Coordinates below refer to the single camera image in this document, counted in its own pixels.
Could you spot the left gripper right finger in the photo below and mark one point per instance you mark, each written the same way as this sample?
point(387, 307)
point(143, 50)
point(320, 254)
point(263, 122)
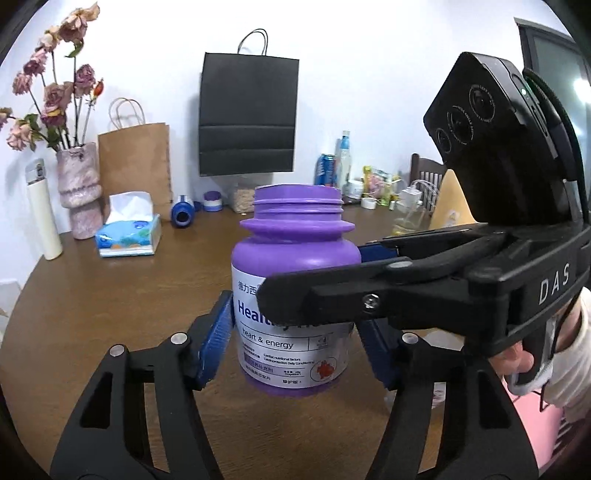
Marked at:
point(483, 436)

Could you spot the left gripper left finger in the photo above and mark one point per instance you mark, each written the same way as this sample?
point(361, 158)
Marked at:
point(106, 435)

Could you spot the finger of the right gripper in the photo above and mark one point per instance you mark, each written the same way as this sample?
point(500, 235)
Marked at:
point(468, 243)
point(411, 294)

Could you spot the purple supplement bottle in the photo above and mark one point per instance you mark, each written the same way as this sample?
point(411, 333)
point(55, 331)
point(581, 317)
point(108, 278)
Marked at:
point(282, 348)

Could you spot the white sleeve forearm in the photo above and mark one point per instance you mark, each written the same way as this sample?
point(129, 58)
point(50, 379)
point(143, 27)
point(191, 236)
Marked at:
point(569, 387)

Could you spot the yellow thermal carafe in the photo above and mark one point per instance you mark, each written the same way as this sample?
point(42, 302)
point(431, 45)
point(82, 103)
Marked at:
point(451, 208)

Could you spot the glass with yellow liquid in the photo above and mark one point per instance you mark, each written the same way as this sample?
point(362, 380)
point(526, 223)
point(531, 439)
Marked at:
point(408, 220)

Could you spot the pink clothing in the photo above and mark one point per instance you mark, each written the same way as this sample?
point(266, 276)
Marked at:
point(561, 448)

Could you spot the dark wooden chair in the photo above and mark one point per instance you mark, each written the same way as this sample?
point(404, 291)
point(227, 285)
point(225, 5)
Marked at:
point(428, 174)

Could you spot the colourful snack packets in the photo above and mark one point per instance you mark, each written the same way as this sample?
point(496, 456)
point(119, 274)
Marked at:
point(374, 188)

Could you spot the clear container with grains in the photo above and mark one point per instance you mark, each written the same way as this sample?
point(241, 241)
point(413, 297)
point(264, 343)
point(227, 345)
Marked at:
point(241, 196)

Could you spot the small purple white jar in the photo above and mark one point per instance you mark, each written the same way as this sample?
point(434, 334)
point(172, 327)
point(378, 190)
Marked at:
point(213, 201)

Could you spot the blue tissue box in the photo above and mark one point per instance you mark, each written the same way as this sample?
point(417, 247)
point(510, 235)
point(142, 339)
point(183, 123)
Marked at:
point(131, 229)

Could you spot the cream thermos bottle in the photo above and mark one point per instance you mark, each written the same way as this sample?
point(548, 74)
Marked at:
point(40, 203)

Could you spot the black paper bag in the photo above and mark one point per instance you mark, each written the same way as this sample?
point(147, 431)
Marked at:
point(247, 112)

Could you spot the pink textured vase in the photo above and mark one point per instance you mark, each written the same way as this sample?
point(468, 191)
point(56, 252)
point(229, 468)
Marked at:
point(79, 189)

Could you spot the brown paper bag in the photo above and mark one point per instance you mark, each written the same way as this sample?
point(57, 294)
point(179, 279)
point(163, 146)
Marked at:
point(133, 155)

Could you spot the dried pink flowers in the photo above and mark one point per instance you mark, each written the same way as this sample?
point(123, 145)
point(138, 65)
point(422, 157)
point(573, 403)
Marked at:
point(61, 109)

